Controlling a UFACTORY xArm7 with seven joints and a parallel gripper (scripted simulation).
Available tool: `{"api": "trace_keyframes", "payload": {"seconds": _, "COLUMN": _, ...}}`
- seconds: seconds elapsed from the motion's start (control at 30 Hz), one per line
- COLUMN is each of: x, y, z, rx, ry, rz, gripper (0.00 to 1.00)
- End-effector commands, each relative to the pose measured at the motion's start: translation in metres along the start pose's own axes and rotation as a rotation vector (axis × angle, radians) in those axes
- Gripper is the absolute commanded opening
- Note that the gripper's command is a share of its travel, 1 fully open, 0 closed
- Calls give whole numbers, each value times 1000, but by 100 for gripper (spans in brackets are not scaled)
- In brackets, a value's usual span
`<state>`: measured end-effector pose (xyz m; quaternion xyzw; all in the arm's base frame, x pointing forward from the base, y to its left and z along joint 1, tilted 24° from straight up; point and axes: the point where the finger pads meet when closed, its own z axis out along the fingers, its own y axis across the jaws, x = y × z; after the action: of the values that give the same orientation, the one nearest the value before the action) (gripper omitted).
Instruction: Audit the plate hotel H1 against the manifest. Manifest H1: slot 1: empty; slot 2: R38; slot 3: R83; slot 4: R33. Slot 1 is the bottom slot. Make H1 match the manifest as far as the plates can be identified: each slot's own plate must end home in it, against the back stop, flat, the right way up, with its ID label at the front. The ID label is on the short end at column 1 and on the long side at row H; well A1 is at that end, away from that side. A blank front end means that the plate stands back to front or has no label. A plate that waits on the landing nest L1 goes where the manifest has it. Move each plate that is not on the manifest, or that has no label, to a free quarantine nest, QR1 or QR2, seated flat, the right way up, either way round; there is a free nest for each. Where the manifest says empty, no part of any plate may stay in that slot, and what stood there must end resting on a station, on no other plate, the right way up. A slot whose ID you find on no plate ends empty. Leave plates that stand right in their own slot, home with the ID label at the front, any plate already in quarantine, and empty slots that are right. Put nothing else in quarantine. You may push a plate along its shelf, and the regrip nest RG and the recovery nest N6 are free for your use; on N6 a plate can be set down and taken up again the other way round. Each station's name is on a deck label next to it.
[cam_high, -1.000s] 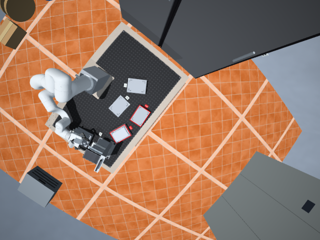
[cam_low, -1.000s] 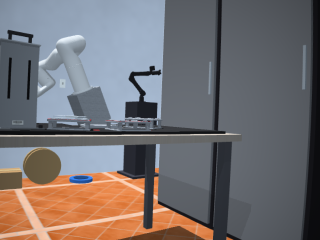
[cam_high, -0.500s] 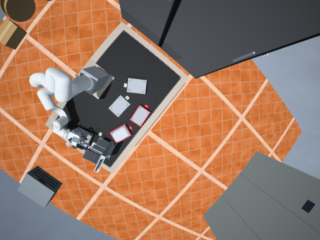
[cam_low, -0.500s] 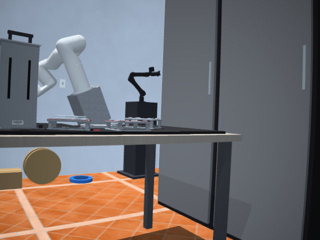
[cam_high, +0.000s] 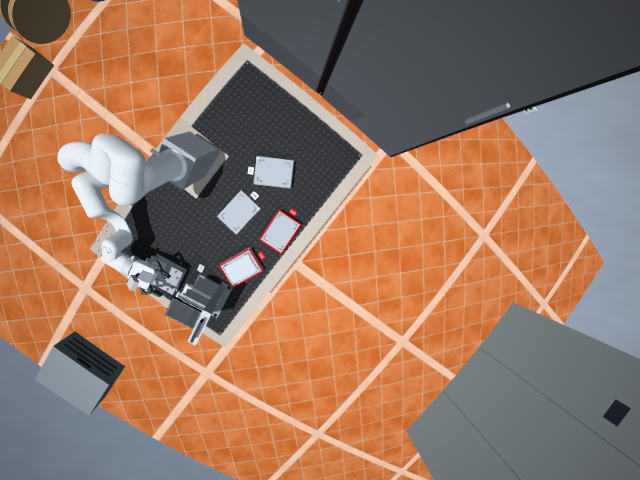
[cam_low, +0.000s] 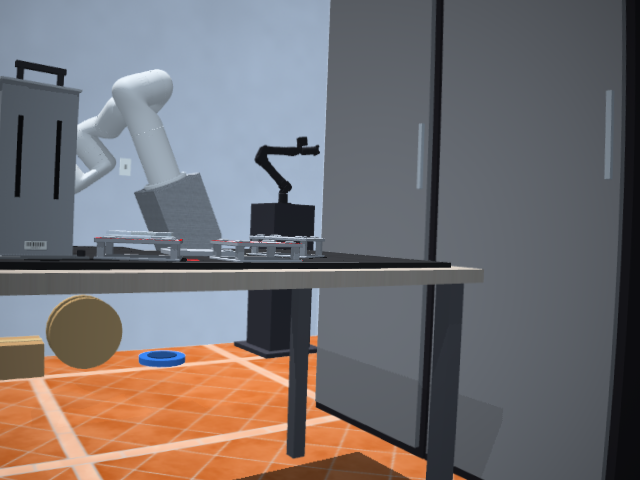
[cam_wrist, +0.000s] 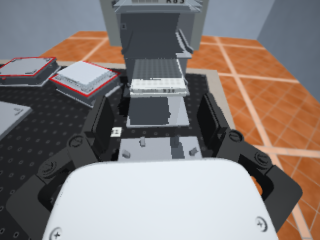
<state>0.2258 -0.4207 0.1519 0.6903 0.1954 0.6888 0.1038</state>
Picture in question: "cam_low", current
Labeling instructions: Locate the white microplate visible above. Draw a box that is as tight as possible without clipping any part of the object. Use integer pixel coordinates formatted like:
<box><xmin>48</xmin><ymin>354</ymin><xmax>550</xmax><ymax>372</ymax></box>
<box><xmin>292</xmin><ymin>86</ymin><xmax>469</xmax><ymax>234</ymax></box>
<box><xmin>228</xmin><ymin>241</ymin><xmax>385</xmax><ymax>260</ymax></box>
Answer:
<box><xmin>105</xmin><ymin>231</ymin><xmax>174</xmax><ymax>240</ymax></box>

